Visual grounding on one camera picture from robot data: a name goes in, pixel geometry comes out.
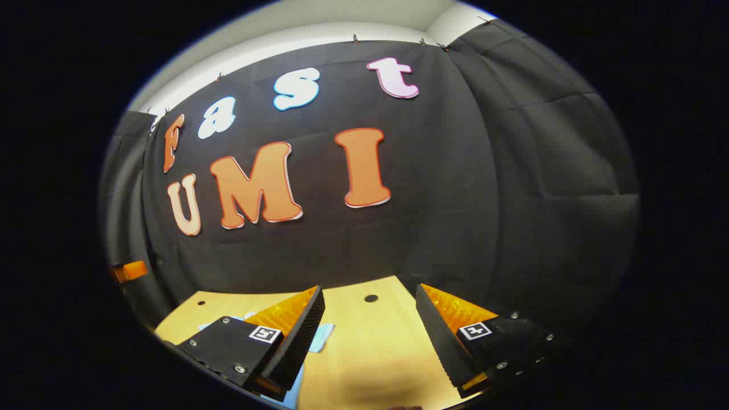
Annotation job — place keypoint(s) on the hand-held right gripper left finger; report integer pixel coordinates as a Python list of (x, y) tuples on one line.
[(299, 336)]

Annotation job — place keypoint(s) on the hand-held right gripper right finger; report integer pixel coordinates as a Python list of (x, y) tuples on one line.
[(441, 341)]

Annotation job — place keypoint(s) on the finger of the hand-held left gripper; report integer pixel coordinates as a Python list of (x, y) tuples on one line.
[(132, 270)]

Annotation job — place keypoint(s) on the light blue T-shirt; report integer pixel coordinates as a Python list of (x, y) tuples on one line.
[(320, 339)]

